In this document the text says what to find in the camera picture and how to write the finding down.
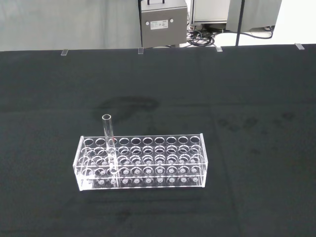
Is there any clear plastic test tube rack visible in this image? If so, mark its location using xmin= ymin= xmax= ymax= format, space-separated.
xmin=73 ymin=133 xmax=206 ymax=192

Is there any black tripod pole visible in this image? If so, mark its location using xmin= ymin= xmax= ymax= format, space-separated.
xmin=235 ymin=0 xmax=246 ymax=47

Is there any black bench cloth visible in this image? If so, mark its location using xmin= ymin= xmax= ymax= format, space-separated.
xmin=0 ymin=43 xmax=316 ymax=237

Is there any black floor cable bundle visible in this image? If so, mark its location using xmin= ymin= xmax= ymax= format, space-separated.
xmin=186 ymin=24 xmax=275 ymax=47

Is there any grey metal equipment box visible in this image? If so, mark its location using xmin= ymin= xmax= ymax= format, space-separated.
xmin=138 ymin=0 xmax=188 ymax=48

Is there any white cabinet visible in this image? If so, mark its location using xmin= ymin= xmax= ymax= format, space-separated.
xmin=191 ymin=0 xmax=232 ymax=25

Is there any grey board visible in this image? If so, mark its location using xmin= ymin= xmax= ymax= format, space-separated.
xmin=226 ymin=0 xmax=282 ymax=32

